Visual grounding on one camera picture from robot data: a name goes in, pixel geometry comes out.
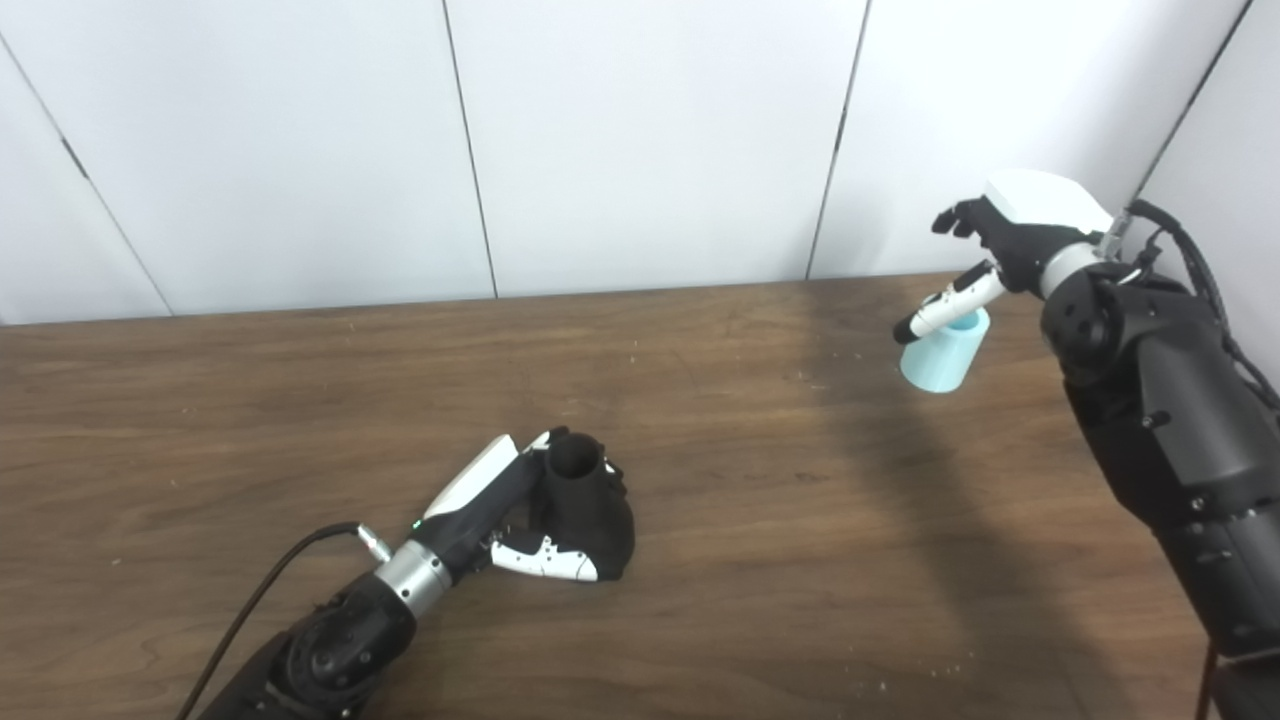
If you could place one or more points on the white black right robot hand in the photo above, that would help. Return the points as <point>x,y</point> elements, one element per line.
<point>1040,210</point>

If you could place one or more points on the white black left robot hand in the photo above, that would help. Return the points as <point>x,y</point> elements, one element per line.
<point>480,490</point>

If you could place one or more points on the black flared nozzle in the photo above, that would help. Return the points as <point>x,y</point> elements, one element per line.
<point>590,520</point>

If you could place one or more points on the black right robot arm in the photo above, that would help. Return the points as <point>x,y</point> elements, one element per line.
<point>1170,400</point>

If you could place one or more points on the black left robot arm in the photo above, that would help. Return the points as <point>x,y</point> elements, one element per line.
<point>330,650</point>

